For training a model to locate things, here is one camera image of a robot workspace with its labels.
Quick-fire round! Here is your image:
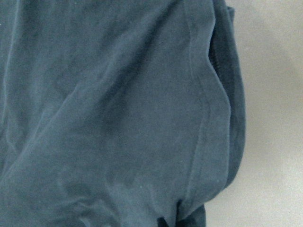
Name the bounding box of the black graphic t-shirt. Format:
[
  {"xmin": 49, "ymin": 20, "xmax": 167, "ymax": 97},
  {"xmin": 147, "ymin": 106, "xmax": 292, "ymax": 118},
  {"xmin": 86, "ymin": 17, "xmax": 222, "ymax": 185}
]
[{"xmin": 0, "ymin": 0, "xmax": 246, "ymax": 227}]

